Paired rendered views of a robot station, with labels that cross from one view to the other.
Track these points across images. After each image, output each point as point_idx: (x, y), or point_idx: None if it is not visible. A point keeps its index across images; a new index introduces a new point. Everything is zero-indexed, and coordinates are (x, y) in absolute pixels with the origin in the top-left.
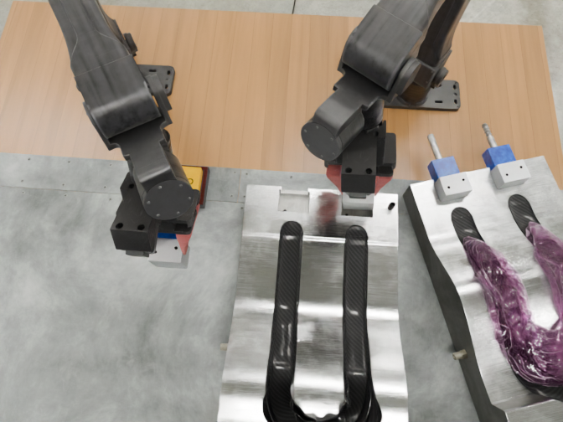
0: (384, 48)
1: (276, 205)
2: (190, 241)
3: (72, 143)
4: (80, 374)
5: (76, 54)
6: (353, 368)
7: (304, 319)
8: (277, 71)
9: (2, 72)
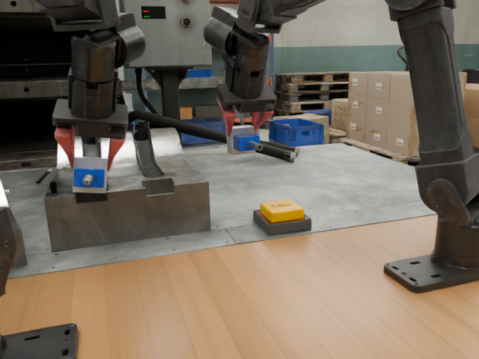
0: None
1: (174, 179)
2: (250, 208)
3: (425, 223)
4: (275, 172)
5: None
6: (93, 144)
7: (132, 160)
8: (252, 335)
9: None
